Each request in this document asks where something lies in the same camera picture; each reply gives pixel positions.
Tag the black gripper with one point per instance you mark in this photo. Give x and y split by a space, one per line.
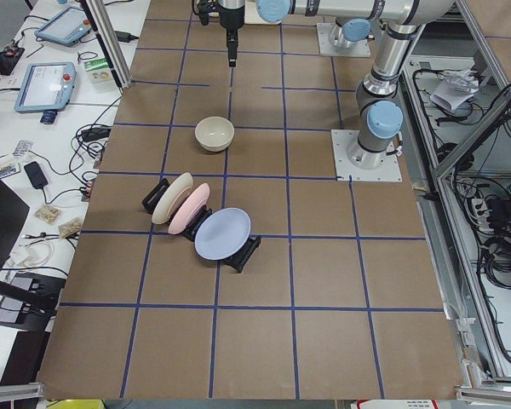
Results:
230 17

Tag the cream ceramic bowl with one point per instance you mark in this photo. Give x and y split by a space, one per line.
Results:
214 134

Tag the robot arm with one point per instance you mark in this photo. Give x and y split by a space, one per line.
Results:
347 33
381 119

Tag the black power adapter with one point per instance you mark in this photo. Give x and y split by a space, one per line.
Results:
125 37

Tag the green white carton box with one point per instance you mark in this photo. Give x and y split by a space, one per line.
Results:
98 70

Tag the cream plate in rack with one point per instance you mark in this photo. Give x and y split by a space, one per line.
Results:
172 198

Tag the far teach pendant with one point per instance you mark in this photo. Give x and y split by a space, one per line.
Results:
66 28

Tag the teach pendant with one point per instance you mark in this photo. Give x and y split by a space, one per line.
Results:
46 86
66 28

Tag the pink plate in rack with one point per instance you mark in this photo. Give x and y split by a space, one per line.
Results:
189 209

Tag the near teach pendant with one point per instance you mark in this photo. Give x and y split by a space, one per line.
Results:
46 86

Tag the lavender plate in rack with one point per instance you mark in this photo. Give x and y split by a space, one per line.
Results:
222 234

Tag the black dish rack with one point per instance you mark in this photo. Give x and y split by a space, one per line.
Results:
237 261

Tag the black smartphone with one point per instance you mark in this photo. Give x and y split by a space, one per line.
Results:
35 175

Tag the black monitor stand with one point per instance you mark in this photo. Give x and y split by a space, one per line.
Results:
29 300

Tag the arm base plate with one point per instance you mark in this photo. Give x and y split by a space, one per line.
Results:
326 48
352 163

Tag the aluminium frame post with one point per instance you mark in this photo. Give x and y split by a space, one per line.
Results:
99 19

